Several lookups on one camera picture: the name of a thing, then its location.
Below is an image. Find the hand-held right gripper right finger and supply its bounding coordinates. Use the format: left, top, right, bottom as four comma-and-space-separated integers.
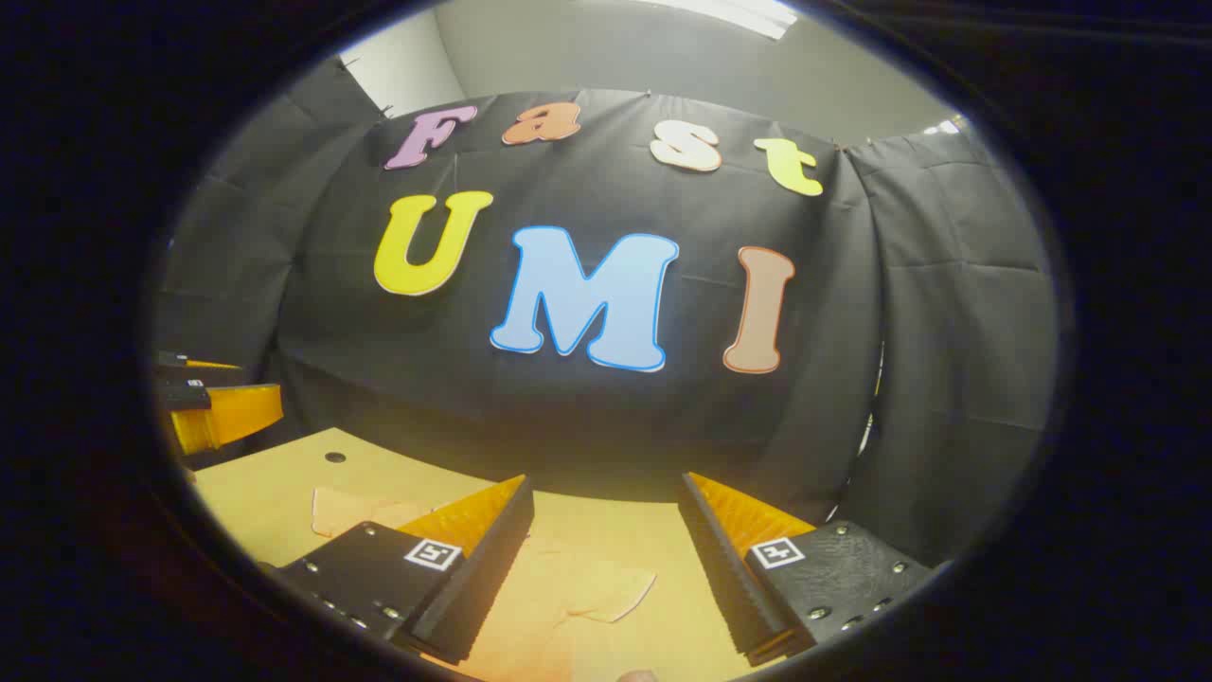
677, 471, 938, 667

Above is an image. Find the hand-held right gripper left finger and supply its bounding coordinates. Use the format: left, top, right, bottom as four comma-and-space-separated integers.
275, 474, 536, 666

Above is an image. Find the orange T-shirt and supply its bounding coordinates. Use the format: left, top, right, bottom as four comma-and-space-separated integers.
311, 485, 659, 682

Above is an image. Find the black backdrop cloth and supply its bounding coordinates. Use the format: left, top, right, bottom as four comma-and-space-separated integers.
151, 57, 1061, 569

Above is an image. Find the ceiling light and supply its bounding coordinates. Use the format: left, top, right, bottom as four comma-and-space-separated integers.
644, 0, 801, 41

